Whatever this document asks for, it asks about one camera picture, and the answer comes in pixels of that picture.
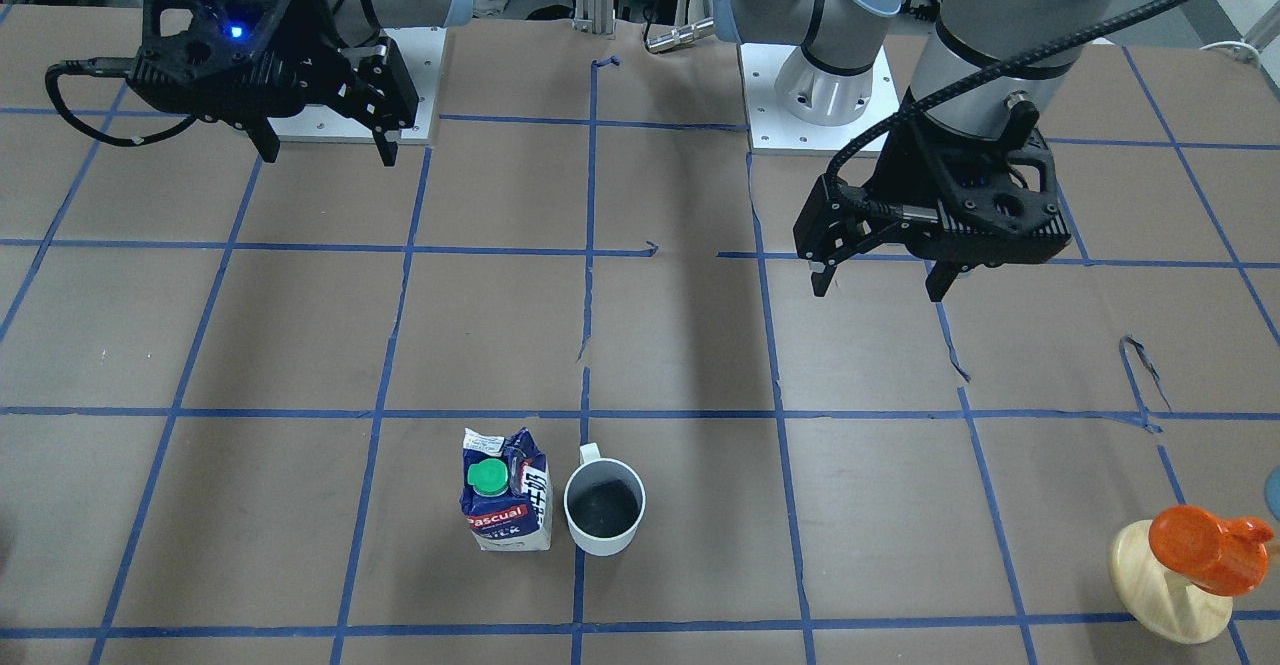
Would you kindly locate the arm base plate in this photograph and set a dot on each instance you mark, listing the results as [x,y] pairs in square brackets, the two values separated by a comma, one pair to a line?
[423,50]
[775,105]

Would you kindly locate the blue mug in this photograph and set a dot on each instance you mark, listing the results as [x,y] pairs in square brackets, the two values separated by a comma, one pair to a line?
[1271,492]

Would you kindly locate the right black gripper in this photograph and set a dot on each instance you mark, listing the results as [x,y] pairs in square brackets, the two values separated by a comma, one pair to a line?
[332,47]

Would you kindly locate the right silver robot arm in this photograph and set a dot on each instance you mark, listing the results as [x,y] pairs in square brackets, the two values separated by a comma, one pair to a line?
[314,70]

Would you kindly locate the blue white milk carton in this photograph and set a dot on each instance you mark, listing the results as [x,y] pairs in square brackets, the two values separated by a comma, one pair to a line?
[507,495]

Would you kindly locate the orange mug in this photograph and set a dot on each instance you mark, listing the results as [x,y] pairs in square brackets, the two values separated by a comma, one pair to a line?
[1224,557]

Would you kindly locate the white ribbed mug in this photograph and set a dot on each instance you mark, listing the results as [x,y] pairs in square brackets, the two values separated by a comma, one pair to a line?
[604,501]

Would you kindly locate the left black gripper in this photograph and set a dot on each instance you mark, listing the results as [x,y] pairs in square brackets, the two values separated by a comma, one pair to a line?
[884,181]

